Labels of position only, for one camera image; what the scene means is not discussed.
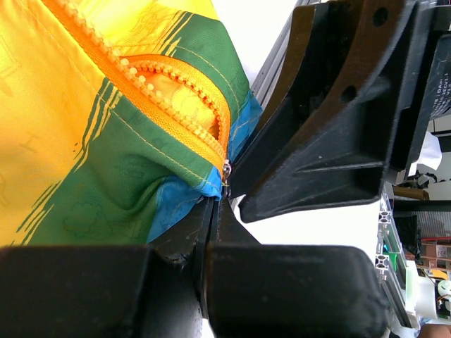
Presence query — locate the aluminium table frame rail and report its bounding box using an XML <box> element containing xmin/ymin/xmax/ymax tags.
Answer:
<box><xmin>249</xmin><ymin>0</ymin><xmax>424</xmax><ymax>332</ymax></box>

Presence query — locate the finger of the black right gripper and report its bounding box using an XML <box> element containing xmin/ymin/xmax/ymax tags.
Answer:
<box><xmin>231</xmin><ymin>1</ymin><xmax>418</xmax><ymax>223</ymax></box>

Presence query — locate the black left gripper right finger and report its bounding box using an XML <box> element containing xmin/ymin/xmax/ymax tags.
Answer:
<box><xmin>206</xmin><ymin>201</ymin><xmax>389</xmax><ymax>337</ymax></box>

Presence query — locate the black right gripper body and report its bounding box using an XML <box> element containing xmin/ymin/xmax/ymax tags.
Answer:
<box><xmin>387</xmin><ymin>1</ymin><xmax>450</xmax><ymax>183</ymax></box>

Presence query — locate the silver zipper slider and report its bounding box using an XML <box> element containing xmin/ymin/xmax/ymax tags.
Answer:
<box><xmin>222</xmin><ymin>159</ymin><xmax>233</xmax><ymax>187</ymax></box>

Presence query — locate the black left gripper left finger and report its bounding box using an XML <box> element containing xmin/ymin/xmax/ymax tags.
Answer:
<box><xmin>1</xmin><ymin>199</ymin><xmax>214</xmax><ymax>337</ymax></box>

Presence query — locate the rainbow striped hooded jacket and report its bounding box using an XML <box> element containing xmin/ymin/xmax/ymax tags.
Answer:
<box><xmin>1</xmin><ymin>1</ymin><xmax>262</xmax><ymax>246</ymax></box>

